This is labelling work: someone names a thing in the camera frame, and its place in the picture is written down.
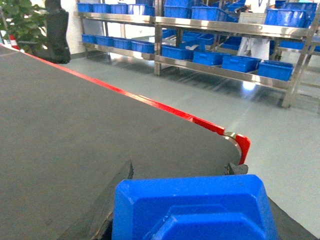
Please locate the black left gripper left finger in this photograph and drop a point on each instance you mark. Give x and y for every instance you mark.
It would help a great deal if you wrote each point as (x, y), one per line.
(93, 224)

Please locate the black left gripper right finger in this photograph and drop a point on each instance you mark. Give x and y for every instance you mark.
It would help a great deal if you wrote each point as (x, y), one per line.
(232, 169)

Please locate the blue bottle-shaped block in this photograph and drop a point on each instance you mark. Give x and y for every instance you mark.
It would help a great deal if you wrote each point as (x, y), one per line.
(234, 207)

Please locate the dark grey table mat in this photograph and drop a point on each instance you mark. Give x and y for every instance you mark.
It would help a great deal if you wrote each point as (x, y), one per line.
(63, 138)

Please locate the person in black clothes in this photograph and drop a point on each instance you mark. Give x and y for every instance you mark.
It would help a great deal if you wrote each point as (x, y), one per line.
(57, 19)

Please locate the green potted plant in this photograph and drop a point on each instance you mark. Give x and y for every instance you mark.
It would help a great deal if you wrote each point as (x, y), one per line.
(25, 21)

